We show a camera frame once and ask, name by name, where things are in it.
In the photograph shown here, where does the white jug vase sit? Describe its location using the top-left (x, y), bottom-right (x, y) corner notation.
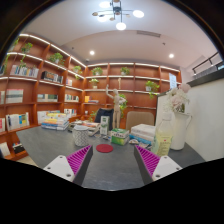
top-left (169, 111), bottom-right (193, 151)

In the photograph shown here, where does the green and white box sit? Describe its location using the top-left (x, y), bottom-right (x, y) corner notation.
top-left (110, 128), bottom-right (130, 146)

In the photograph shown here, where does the stack of magazines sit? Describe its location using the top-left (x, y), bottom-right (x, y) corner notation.
top-left (68, 119), bottom-right (101, 137)

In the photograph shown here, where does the ceiling air vent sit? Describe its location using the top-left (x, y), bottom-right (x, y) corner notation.
top-left (136, 30), bottom-right (162, 38)

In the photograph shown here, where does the green and white carton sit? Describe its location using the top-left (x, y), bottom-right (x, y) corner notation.
top-left (99, 115), bottom-right (110, 136)

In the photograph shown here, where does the black track light rail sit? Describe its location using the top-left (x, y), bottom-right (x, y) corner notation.
top-left (192, 51), bottom-right (221, 75)

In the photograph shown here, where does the stack of white books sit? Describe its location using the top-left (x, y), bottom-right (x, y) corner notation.
top-left (129, 123), bottom-right (157, 145)

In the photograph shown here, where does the pink and white flower bouquet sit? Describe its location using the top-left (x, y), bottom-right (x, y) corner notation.
top-left (163, 83), bottom-right (192, 114)

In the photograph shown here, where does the stack of colourful books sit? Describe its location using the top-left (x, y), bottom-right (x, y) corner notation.
top-left (40, 112), bottom-right (70, 131)

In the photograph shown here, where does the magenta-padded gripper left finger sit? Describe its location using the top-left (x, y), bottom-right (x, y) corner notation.
top-left (43, 144), bottom-right (94, 187)

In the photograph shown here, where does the branched ceiling lamp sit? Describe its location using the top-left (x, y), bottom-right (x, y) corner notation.
top-left (91, 0), bottom-right (145, 31)

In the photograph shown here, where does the flat round red coaster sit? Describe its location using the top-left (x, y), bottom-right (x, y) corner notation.
top-left (95, 143), bottom-right (115, 154)

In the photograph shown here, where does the wooden wall shelf unit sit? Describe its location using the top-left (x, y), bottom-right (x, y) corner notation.
top-left (0, 33), bottom-right (183, 161)

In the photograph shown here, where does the beige chair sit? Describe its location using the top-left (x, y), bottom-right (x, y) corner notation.
top-left (125, 110), bottom-right (155, 132)

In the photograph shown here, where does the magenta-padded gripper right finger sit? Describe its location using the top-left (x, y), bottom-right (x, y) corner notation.
top-left (133, 144), bottom-right (183, 186)

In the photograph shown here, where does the clear bottle with yellow drink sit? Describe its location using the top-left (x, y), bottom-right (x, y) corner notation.
top-left (151, 112), bottom-right (174, 158)

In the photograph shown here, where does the wooden artist mannequin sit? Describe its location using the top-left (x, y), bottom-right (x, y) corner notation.
top-left (105, 84), bottom-right (128, 130)

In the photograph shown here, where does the grey curtain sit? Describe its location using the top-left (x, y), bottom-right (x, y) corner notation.
top-left (193, 64), bottom-right (218, 80)

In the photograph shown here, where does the dark chair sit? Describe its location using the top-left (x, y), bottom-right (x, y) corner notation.
top-left (94, 107), bottom-right (114, 127)

